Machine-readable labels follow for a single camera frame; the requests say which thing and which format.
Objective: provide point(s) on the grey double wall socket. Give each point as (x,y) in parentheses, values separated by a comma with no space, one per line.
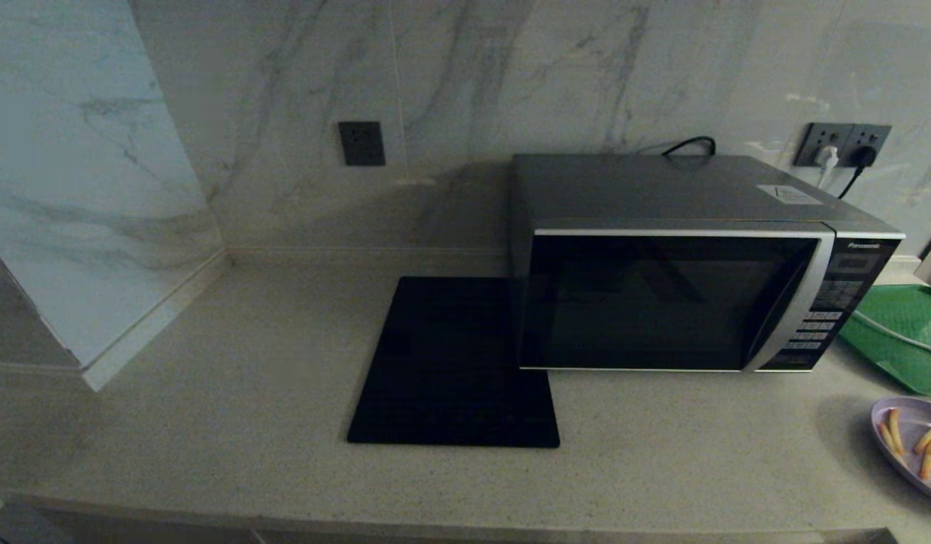
(843,134)

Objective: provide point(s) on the black square mat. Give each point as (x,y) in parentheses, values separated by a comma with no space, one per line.
(443,363)

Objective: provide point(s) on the dark single wall socket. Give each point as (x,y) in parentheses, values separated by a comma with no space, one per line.
(362,143)

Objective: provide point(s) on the purple plate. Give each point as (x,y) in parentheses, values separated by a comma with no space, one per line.
(907,412)

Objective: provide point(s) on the green plastic tray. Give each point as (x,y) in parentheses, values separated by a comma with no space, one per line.
(907,355)

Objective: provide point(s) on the silver microwave oven body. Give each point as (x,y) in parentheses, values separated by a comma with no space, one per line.
(662,189)

